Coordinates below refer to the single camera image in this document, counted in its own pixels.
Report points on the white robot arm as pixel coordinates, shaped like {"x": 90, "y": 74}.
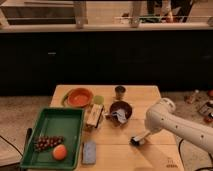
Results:
{"x": 160, "y": 116}

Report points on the small metal cup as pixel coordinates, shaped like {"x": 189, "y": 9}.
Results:
{"x": 120, "y": 91}

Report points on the small green cup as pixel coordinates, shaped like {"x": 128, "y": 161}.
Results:
{"x": 98, "y": 100}

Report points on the dark brown bowl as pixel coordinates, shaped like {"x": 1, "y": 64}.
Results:
{"x": 120, "y": 105}

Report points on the cream cardboard box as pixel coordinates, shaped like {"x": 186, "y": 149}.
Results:
{"x": 94, "y": 115}

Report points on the orange bowl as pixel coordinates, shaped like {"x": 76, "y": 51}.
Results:
{"x": 79, "y": 97}

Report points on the grey blue cloth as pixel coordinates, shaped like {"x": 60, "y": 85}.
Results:
{"x": 120, "y": 115}

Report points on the green plate under bowl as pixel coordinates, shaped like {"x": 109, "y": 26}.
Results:
{"x": 65, "y": 98}

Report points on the blue sponge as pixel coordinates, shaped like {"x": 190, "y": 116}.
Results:
{"x": 89, "y": 152}

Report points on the dark low cabinet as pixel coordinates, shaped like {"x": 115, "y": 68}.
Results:
{"x": 173, "y": 60}

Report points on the green plastic tray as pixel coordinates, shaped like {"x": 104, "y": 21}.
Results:
{"x": 53, "y": 122}

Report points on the orange fruit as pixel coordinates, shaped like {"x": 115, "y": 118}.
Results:
{"x": 59, "y": 152}

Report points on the dark red grape bunch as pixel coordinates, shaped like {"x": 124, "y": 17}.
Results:
{"x": 45, "y": 142}

